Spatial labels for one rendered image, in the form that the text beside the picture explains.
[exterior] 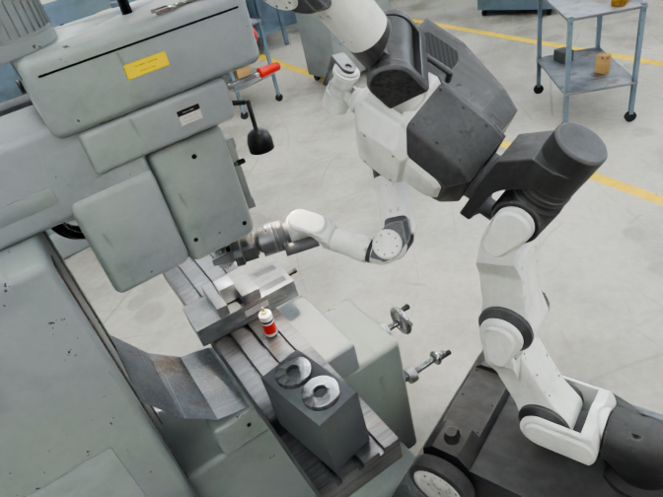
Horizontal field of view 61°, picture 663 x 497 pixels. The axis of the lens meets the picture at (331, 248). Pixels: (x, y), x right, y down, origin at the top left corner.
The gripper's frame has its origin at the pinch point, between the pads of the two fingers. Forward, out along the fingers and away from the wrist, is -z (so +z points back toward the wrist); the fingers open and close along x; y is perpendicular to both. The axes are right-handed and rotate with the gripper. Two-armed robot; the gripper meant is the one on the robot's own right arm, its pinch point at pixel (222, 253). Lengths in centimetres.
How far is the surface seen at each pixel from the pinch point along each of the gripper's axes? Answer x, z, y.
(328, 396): 49, 16, 14
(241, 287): -12.7, -0.1, 22.4
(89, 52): 16, -7, -63
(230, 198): 8.0, 7.8, -20.1
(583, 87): -211, 258, 95
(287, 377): 38.9, 7.9, 13.5
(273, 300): -11.0, 8.3, 30.3
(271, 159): -310, 31, 124
